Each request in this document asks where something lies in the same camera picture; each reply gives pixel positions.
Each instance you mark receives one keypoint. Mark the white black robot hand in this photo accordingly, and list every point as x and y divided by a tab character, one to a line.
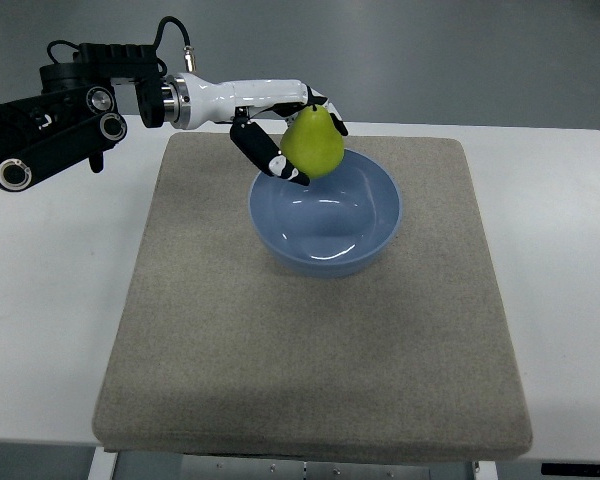
190	101

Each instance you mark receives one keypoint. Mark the green pear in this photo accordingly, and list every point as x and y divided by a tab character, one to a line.
312	143

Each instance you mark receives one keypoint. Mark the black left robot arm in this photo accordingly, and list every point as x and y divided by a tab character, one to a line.
76	116

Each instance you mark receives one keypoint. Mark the blue ceramic bowl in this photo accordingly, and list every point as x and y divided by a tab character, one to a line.
335	226

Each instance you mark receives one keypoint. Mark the beige felt mat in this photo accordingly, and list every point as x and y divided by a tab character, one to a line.
222	350

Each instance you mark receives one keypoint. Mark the white table frame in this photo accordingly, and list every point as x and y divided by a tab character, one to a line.
209	467

